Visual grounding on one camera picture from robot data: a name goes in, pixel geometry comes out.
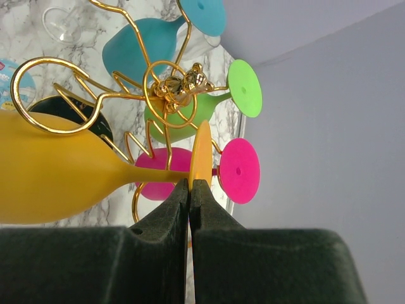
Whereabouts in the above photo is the green plastic wine glass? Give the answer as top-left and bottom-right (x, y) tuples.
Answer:
(144, 59), (263, 143)

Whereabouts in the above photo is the orange plastic wine glass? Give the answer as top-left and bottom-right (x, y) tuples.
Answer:
(0, 110), (213, 225)

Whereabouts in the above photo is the blue plastic wine glass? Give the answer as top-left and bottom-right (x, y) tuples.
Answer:
(101, 0), (227, 80)

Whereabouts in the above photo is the pink plastic wine glass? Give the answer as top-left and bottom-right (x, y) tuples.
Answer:
(135, 138), (261, 204)

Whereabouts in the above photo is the clear champagne flute front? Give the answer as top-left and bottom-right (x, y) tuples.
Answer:
(42, 5), (82, 45)

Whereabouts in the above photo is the gold wire wine glass rack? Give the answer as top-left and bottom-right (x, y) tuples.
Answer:
(9, 0), (228, 225)

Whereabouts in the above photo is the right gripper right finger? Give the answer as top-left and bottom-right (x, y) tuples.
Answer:
(189, 180), (368, 303)

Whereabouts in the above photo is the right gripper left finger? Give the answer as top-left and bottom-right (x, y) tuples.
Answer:
(1, 180), (189, 303)

